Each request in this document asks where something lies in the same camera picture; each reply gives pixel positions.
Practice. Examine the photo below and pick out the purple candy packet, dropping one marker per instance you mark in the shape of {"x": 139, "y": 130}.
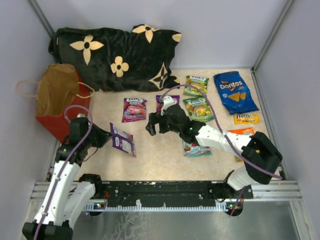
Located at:
{"x": 134, "y": 109}
{"x": 159, "y": 101}
{"x": 122, "y": 140}

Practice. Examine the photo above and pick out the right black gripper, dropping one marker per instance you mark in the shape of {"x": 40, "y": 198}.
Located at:
{"x": 153, "y": 118}

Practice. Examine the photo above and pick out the red brown paper bag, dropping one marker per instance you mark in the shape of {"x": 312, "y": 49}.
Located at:
{"x": 59, "y": 87}

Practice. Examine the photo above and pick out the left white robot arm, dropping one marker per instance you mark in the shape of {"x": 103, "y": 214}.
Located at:
{"x": 62, "y": 204}

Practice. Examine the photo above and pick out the orange Fox's fruits packet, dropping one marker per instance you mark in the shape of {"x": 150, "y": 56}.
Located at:
{"x": 249, "y": 131}

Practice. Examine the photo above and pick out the teal Fox's mint packet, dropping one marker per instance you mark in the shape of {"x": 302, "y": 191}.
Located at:
{"x": 194, "y": 150}

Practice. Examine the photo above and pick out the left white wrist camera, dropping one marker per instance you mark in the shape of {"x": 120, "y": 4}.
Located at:
{"x": 81, "y": 116}

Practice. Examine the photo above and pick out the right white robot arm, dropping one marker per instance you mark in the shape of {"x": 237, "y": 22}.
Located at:
{"x": 260, "y": 156}

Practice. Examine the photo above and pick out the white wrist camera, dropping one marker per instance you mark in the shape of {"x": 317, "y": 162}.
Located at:
{"x": 168, "y": 101}
{"x": 81, "y": 116}

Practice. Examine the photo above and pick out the black flower pattern pillow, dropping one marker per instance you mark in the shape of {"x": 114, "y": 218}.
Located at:
{"x": 109, "y": 59}

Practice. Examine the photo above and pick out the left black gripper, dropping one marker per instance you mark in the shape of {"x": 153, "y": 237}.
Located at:
{"x": 104, "y": 135}

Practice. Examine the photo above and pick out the yellow M&M's packet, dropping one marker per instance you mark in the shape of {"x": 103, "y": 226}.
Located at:
{"x": 246, "y": 119}

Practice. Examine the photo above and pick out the blue Doritos chip bag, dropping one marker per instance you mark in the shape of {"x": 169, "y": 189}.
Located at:
{"x": 234, "y": 93}

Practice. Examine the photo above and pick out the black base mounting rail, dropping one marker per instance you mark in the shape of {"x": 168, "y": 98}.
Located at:
{"x": 157, "y": 194}

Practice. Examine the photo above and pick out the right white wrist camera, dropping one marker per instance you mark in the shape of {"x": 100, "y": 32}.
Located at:
{"x": 168, "y": 101}

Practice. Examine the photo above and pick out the green Fox's candy packet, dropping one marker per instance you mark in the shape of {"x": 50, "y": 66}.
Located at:
{"x": 195, "y": 84}

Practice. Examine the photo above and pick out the aluminium frame rail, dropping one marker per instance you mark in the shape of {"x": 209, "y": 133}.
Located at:
{"x": 276, "y": 190}

